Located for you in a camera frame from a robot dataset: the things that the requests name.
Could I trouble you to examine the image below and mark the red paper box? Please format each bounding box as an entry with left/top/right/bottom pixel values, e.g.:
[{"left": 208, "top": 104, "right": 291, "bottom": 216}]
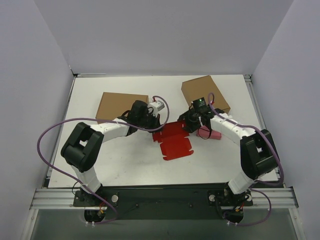
[{"left": 152, "top": 120, "right": 194, "bottom": 161}]

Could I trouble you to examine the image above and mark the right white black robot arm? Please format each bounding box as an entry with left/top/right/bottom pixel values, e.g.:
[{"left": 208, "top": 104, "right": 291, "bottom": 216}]
[{"left": 177, "top": 97, "right": 280, "bottom": 195}]

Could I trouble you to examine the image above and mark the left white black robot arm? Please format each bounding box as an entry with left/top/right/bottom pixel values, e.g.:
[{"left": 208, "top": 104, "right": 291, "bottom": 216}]
[{"left": 60, "top": 100, "right": 165, "bottom": 206}]

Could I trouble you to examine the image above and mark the pink paper box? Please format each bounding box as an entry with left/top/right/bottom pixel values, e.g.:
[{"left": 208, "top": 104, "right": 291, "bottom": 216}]
[{"left": 196, "top": 126, "right": 222, "bottom": 140}]

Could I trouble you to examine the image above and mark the right brown cardboard box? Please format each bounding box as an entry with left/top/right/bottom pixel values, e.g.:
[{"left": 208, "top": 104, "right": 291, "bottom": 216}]
[{"left": 181, "top": 75, "right": 231, "bottom": 114}]

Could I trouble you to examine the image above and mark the brown cardboard box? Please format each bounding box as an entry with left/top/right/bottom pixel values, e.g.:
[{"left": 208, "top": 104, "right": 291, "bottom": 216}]
[
  {"left": 95, "top": 92, "right": 149, "bottom": 120},
  {"left": 181, "top": 75, "right": 231, "bottom": 114}
]

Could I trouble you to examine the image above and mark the left brown cardboard box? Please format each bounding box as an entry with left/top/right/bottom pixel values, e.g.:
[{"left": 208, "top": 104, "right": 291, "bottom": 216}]
[{"left": 95, "top": 92, "right": 149, "bottom": 120}]

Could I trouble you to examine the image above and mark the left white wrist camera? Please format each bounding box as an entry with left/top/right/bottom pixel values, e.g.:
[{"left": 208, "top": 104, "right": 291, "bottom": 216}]
[{"left": 147, "top": 100, "right": 165, "bottom": 116}]

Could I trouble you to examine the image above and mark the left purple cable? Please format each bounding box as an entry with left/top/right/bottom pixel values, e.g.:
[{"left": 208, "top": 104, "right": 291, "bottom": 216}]
[{"left": 36, "top": 94, "right": 171, "bottom": 225}]

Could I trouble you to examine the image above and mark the purple cable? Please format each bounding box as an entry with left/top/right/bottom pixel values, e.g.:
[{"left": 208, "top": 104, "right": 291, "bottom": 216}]
[
  {"left": 207, "top": 92, "right": 286, "bottom": 226},
  {"left": 36, "top": 94, "right": 171, "bottom": 225}
]

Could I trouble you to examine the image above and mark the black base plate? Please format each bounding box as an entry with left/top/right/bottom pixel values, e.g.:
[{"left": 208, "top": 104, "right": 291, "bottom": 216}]
[{"left": 73, "top": 183, "right": 253, "bottom": 221}]

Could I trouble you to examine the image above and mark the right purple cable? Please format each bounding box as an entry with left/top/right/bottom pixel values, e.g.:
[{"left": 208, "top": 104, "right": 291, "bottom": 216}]
[{"left": 207, "top": 92, "right": 286, "bottom": 226}]

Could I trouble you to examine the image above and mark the aluminium frame rail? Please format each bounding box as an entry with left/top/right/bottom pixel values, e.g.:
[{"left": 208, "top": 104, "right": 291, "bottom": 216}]
[{"left": 30, "top": 188, "right": 299, "bottom": 210}]

